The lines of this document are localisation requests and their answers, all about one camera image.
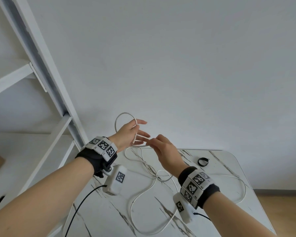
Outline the black wristband with marker blocks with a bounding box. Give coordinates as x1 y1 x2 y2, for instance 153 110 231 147
75 136 119 178
178 166 221 210

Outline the person's right forearm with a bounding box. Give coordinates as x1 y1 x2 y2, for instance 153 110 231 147
202 192 278 237

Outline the person's right hand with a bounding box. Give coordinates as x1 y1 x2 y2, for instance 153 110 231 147
147 134 189 178

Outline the white cable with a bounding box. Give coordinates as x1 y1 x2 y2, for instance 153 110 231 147
114 112 247 234

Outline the person's left forearm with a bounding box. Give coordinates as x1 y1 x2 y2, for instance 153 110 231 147
0 157 95 237

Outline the person's left hand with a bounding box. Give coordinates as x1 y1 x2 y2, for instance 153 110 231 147
108 119 151 153

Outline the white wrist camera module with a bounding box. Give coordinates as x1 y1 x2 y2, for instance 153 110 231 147
173 192 197 224
102 164 128 196

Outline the thin black camera cable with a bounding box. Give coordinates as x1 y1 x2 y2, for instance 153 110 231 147
193 212 212 221
64 185 108 237

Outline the white shelf frame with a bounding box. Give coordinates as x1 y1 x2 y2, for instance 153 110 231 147
0 0 90 237

